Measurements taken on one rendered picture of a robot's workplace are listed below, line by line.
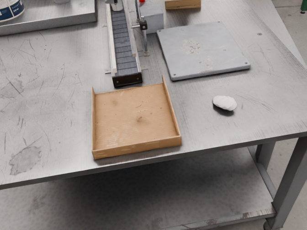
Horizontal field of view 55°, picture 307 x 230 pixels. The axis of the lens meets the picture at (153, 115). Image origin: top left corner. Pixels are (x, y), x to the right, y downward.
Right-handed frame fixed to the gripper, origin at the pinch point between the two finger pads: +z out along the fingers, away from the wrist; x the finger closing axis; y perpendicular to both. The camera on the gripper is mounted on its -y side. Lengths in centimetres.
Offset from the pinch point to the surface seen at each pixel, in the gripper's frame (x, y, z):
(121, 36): 22.1, 0.1, -6.4
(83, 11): -4.1, 16.9, 8.6
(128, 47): 30.6, -1.8, -11.3
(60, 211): 88, 44, 32
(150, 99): 57, -7, -21
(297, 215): 112, -74, 44
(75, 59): 28.1, 21.1, -4.1
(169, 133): 72, -10, -30
